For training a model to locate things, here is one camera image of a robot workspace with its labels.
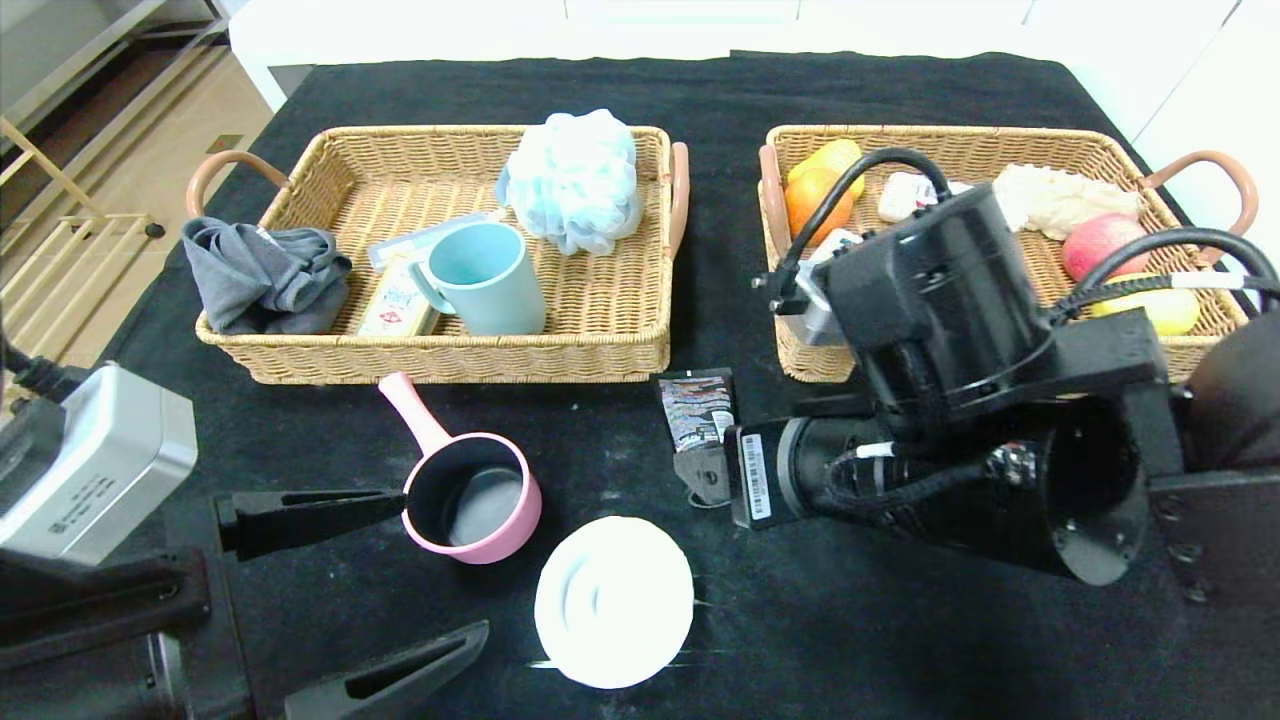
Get yellowish printed soap box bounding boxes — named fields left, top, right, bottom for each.
left=356, top=252, right=442, bottom=338

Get pink saucepan with handle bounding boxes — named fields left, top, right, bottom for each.
left=378, top=372, right=544, bottom=565

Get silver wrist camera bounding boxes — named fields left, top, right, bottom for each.
left=0, top=362, right=199, bottom=567
left=773, top=260, right=853, bottom=349

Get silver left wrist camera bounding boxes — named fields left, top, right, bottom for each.
left=0, top=362, right=199, bottom=567

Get white yogurt drink bottle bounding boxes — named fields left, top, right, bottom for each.
left=877, top=172, right=963, bottom=224

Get black cosmetic tube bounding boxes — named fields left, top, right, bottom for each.
left=658, top=368, right=739, bottom=509

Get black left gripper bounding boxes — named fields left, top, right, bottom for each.
left=138, top=488, right=490, bottom=720

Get white bench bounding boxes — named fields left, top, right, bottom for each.
left=230, top=0, right=1071, bottom=113

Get teal ceramic mug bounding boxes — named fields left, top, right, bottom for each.
left=408, top=221, right=548, bottom=337

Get wooden rack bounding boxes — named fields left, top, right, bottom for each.
left=0, top=115, right=169, bottom=366

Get white round plate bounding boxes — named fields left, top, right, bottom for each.
left=533, top=516, right=695, bottom=690

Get red apple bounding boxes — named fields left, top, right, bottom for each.
left=1061, top=212, right=1153, bottom=284

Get orange fruit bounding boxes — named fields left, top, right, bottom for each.
left=784, top=167, right=855, bottom=246

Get light blue bath loofah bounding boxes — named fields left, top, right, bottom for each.
left=496, top=108, right=645, bottom=256

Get black camera cable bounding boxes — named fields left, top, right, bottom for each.
left=0, top=338, right=67, bottom=403
left=755, top=148, right=1280, bottom=313

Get grey crumpled cloth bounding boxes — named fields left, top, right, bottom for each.
left=181, top=217, right=353, bottom=336

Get yellow mango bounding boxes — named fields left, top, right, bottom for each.
left=788, top=138, right=866, bottom=189

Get wicker basket holding household items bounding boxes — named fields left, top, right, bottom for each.
left=185, top=124, right=691, bottom=386

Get yellow lemon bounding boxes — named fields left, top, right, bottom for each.
left=1088, top=272, right=1201, bottom=337

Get black left camera cable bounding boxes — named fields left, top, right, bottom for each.
left=0, top=338, right=67, bottom=403

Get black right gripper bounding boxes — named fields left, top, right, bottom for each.
left=672, top=416, right=850, bottom=531

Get black tablecloth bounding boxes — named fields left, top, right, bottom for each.
left=0, top=52, right=1280, bottom=720

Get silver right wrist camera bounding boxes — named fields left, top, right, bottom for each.
left=773, top=260, right=853, bottom=349

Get wicker basket holding food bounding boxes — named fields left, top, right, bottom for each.
left=758, top=124, right=1259, bottom=384

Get braided cable with white tag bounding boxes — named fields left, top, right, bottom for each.
left=825, top=440, right=1013, bottom=517

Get low wooden shelf unit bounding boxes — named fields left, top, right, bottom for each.
left=0, top=0, right=233, bottom=131

